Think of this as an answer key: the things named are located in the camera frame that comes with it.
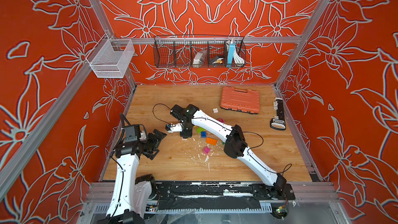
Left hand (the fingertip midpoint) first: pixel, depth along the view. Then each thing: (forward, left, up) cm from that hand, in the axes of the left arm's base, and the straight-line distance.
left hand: (163, 139), depth 78 cm
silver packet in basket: (+47, -16, +20) cm, 53 cm away
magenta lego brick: (+20, -32, -10) cm, 39 cm away
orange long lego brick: (+6, -26, -11) cm, 29 cm away
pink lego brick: (0, -23, -11) cm, 25 cm away
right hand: (+8, -8, -8) cm, 14 cm away
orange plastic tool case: (+36, -46, -7) cm, 59 cm away
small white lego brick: (+28, -28, -10) cm, 41 cm away
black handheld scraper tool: (+21, -69, -11) cm, 73 cm away
